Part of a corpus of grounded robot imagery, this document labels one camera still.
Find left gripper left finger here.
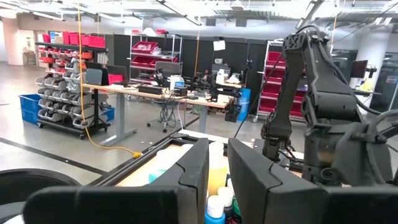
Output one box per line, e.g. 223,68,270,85
23,138,210,224

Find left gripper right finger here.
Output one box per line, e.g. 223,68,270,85
227,138,398,224

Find large teal paint bottle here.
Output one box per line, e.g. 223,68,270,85
147,148,177,185

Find small green paint bottle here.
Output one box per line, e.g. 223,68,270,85
232,198,243,224

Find small black paint bottle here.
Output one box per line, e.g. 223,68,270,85
217,185,235,224

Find large yellow paint bottle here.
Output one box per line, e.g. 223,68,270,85
207,141,230,197

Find dark red monitor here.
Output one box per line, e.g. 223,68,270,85
349,59,370,80

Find small blue storage bin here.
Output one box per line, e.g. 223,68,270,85
101,106,116,123

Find red shelving unit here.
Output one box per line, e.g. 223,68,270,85
256,39,308,123

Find blue barrel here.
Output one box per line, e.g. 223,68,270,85
237,87,252,123

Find wooden desk grey legs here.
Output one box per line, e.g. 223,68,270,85
80,82,231,147

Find black rack with grey bins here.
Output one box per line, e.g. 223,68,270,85
35,42,110,140

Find large blue storage bin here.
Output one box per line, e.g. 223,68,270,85
18,93,42,126

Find red storage bins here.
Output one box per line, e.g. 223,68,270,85
41,30,107,50

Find white paper sign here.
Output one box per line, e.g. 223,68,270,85
213,39,227,52

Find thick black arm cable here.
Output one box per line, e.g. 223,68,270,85
364,108,398,185

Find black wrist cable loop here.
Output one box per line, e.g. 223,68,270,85
0,168,82,224

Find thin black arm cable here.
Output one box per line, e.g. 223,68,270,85
233,51,284,139

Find yellow extension cord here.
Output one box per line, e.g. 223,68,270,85
76,5,144,160

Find wire shelf with red bins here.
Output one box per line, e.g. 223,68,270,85
128,33,183,82

